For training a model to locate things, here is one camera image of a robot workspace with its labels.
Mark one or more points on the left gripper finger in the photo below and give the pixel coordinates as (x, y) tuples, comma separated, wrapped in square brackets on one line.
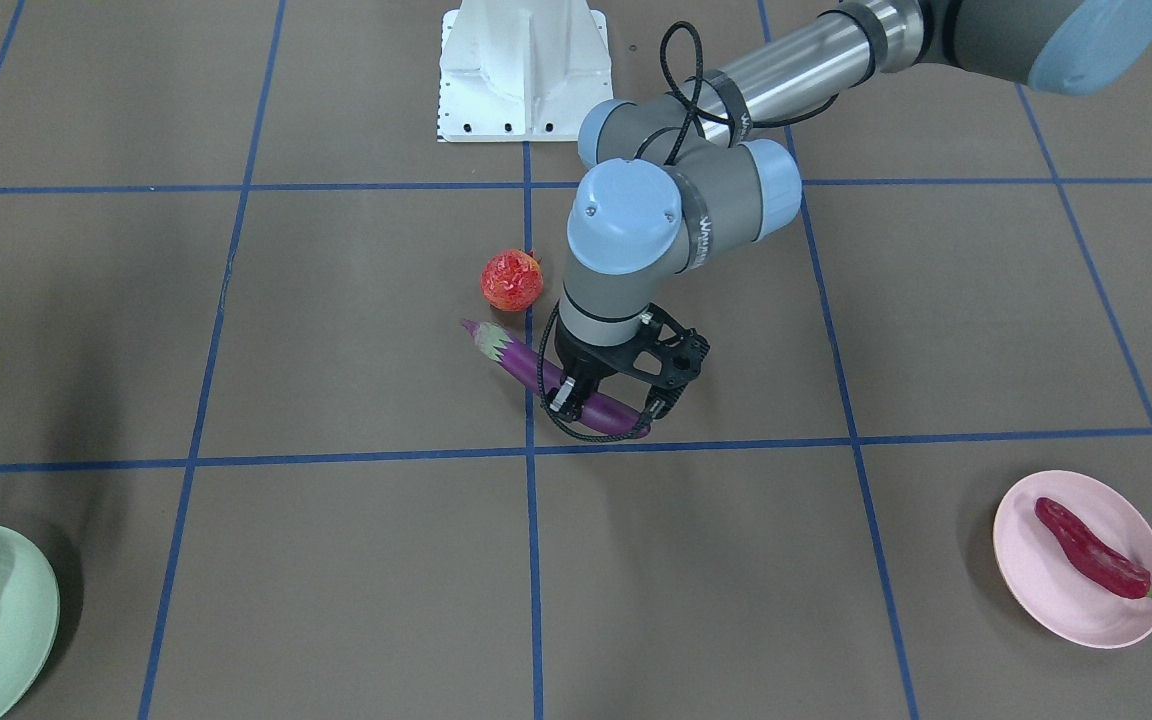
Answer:
[(659, 402), (574, 396)]

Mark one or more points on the red chili pepper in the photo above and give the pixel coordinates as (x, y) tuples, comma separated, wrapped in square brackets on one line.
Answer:
[(1092, 557)]

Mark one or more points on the red orange round fruit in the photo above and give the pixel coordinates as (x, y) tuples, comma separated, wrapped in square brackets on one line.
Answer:
[(512, 281)]

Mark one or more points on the purple eggplant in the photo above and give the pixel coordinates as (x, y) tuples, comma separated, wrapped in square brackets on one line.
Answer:
[(519, 360)]

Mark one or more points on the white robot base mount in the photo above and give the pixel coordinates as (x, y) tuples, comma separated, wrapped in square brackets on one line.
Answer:
[(521, 71)]

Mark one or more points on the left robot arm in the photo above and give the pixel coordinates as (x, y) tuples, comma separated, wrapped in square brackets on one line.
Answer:
[(672, 183)]

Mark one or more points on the pink plate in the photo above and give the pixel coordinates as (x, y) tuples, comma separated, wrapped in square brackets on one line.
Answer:
[(1040, 576)]

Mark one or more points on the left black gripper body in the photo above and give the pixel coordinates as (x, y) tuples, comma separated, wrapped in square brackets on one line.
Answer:
[(583, 362)]

